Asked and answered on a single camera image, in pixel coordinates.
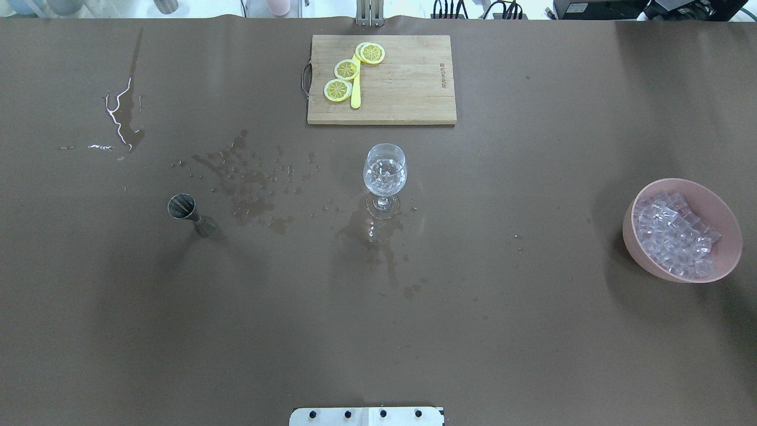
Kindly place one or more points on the lemon slice near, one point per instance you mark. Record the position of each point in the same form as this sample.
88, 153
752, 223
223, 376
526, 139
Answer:
337, 90

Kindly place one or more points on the pink plastic cup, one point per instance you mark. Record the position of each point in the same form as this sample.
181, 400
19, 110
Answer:
279, 8

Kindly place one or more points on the clear wine glass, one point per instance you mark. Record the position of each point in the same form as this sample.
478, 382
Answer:
384, 207

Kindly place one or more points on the bamboo cutting board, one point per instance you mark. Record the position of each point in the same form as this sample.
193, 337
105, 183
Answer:
414, 85

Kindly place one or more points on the aluminium frame post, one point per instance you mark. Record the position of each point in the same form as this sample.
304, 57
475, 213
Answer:
370, 13

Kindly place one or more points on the clear ice cube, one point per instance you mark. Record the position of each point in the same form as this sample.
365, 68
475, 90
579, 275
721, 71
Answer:
385, 178

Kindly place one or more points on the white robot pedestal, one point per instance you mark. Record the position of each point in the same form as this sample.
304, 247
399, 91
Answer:
369, 415

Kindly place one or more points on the lemon slice middle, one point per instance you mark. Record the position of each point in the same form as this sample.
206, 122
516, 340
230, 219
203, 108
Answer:
347, 69

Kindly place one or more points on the lemon slice far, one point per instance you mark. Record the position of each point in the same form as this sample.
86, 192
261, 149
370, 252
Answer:
371, 53

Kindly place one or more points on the steel jigger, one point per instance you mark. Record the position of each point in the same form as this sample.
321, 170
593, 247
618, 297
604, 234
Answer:
182, 206

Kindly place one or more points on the pink bowl of ice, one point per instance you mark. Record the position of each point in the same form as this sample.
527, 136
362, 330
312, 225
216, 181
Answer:
682, 232

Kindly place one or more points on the lemon slice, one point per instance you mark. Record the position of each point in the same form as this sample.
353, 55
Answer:
371, 53
337, 90
347, 69

